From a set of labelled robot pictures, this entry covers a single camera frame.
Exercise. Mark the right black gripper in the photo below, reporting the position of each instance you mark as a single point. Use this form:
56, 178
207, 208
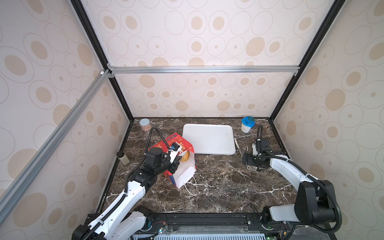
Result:
250, 160

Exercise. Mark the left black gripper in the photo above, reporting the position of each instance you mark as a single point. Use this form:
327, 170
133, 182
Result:
175, 163

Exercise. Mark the red paper gift bag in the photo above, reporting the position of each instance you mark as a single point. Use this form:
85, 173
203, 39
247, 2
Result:
185, 162

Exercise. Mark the round fake bread bun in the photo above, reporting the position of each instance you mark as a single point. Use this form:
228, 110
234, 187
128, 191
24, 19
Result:
185, 156

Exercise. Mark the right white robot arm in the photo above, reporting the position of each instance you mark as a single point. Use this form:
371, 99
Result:
315, 205

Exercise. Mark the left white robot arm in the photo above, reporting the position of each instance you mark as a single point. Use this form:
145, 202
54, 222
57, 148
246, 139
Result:
116, 222

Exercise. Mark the white cup blue lid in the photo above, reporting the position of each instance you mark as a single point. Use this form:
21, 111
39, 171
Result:
247, 124

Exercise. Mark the white rectangular tray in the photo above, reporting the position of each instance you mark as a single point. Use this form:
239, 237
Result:
210, 139

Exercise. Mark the small brown bottle black cap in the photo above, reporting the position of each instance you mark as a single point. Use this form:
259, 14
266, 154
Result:
123, 157

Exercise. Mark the clear jar pink contents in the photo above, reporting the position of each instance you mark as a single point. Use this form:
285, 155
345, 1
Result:
145, 124

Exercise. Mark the left diagonal aluminium bar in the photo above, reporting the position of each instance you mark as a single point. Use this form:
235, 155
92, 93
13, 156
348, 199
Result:
23, 181

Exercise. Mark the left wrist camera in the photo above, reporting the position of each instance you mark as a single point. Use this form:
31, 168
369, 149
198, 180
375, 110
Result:
175, 152

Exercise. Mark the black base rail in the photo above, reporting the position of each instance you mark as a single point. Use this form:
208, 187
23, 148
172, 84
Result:
227, 226

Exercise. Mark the horizontal aluminium frame bar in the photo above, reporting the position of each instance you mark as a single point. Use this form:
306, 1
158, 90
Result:
205, 69

